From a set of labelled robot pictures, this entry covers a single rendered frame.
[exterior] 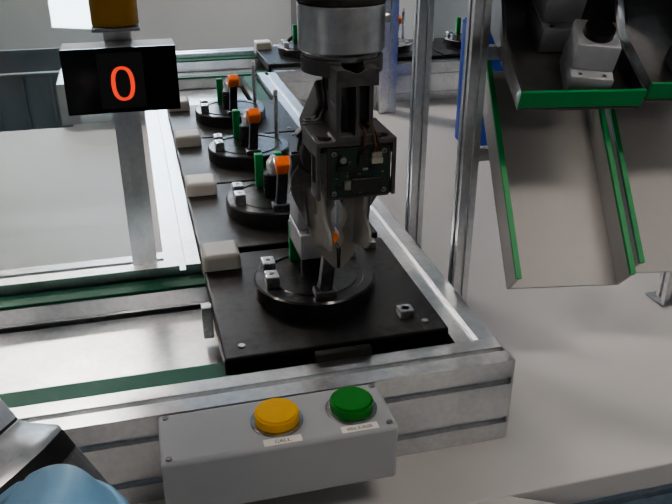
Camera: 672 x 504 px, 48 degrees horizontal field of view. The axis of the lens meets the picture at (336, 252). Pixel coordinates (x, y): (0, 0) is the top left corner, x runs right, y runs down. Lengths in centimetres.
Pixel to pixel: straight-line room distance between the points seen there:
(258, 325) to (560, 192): 38
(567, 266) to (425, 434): 25
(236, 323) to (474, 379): 26
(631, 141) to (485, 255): 34
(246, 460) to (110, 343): 30
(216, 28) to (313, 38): 360
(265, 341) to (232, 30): 348
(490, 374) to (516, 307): 31
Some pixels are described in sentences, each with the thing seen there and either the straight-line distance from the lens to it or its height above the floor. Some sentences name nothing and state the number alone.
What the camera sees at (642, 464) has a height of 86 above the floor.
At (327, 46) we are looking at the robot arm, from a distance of 64.
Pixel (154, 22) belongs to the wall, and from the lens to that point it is 437.
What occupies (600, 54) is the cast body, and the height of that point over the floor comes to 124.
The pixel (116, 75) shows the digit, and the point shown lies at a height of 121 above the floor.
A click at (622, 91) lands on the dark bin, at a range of 84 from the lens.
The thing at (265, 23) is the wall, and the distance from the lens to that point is 414.
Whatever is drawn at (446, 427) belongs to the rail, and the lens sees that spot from 83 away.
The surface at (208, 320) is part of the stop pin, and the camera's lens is 88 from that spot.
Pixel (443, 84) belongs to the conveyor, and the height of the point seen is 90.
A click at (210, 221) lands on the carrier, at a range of 109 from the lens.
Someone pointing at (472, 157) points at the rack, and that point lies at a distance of 93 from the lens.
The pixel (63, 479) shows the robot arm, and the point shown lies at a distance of 36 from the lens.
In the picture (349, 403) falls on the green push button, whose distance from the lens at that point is 71.
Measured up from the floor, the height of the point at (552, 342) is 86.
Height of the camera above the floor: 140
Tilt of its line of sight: 26 degrees down
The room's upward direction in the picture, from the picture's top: straight up
